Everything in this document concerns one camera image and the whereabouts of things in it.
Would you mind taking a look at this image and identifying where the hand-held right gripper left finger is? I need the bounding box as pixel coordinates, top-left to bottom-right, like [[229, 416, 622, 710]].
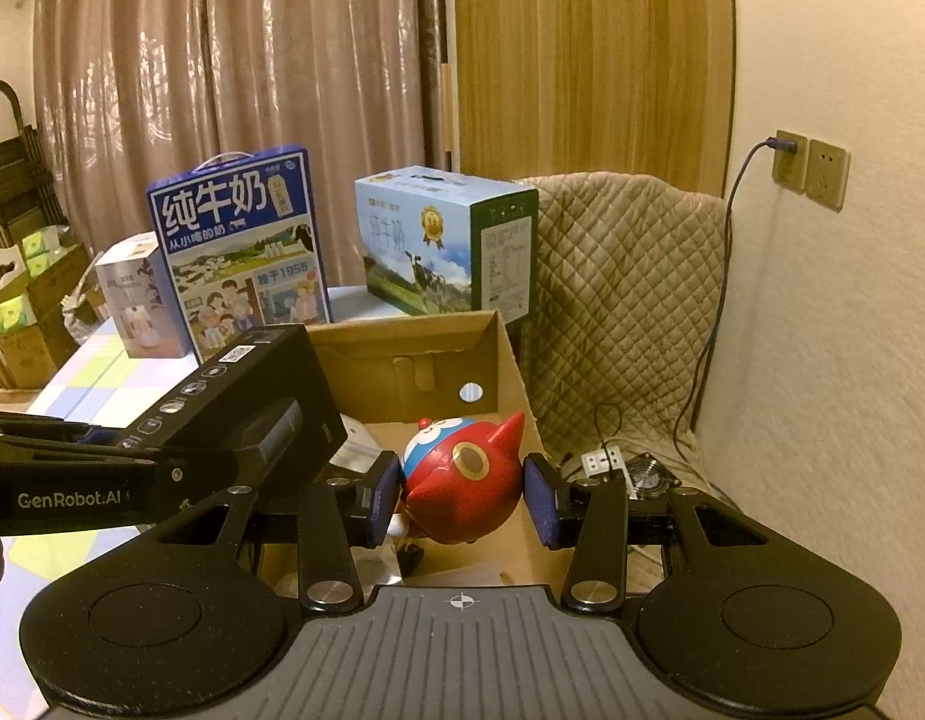
[[143, 452, 401, 612]]

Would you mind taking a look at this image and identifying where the charger plug with cable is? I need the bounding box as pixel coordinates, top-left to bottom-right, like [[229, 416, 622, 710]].
[[676, 135, 800, 458]]

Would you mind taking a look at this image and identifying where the small grey fan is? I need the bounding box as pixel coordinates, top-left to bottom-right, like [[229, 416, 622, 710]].
[[628, 457, 684, 500]]

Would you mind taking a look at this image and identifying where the red cartoon cat figurine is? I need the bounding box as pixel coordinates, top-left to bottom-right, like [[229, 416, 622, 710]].
[[391, 412, 527, 545]]

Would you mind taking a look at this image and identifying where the pile of green tissue packs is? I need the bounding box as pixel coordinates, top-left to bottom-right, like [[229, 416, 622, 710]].
[[0, 229, 65, 338]]

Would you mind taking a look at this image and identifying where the wooden door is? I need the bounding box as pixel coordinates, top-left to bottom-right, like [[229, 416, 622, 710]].
[[453, 0, 735, 196]]

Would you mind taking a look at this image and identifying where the black shaver box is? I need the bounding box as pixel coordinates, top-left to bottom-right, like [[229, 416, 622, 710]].
[[117, 324, 349, 512]]

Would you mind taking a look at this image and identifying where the brown cardboard box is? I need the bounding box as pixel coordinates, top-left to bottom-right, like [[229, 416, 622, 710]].
[[256, 310, 544, 593]]

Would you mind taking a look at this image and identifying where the white power strip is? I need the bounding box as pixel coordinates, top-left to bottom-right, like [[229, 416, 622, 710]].
[[580, 446, 630, 478]]

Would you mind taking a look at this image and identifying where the wall socket with plug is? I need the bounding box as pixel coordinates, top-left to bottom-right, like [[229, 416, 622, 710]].
[[771, 130, 810, 188]]

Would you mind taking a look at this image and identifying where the white humidifier box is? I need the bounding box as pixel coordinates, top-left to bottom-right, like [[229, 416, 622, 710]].
[[94, 232, 197, 359]]

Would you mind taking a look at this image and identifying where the light blue milk carton box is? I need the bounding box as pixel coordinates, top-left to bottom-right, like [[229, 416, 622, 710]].
[[355, 167, 540, 327]]

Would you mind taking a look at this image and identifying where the white carved chair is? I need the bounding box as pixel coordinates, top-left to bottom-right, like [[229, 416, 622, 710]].
[[0, 244, 32, 310]]

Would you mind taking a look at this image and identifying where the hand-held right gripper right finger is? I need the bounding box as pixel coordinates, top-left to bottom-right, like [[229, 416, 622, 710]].
[[523, 452, 779, 612]]

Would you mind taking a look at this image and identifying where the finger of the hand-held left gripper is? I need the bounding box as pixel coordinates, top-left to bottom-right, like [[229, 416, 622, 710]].
[[0, 409, 137, 467], [156, 444, 262, 515]]

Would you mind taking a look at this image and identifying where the empty wall socket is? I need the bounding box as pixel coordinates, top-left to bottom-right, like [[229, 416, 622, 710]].
[[805, 139, 851, 211]]

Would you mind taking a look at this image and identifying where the dark blue milk carton box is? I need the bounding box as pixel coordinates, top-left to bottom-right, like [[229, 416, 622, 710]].
[[145, 146, 333, 362]]

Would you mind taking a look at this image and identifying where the dark folding rack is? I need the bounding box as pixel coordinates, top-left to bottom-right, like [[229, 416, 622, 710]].
[[0, 79, 67, 256]]

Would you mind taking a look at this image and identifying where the beige curtain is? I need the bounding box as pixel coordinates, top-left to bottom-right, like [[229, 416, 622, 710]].
[[31, 0, 456, 293]]

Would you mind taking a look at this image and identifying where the open cardboard storage box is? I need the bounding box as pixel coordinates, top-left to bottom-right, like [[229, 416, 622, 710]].
[[0, 247, 92, 391]]

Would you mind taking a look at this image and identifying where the beige quilted chair cover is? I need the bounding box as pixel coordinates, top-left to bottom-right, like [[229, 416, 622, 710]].
[[511, 172, 729, 595]]

